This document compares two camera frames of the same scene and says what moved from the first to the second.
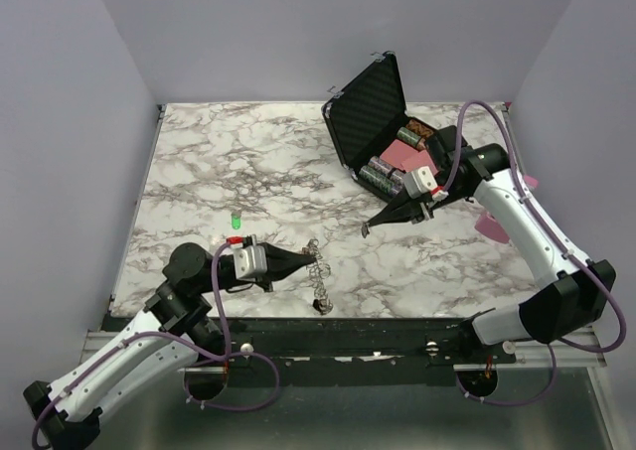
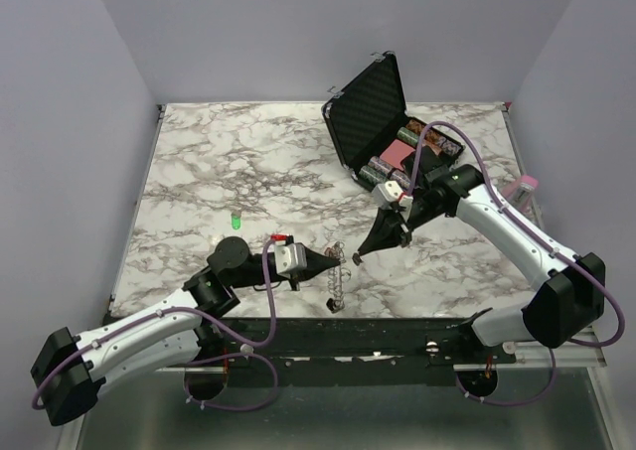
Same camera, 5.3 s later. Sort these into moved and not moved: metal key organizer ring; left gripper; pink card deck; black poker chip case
Moved: left gripper; metal key organizer ring
Not moved: pink card deck; black poker chip case
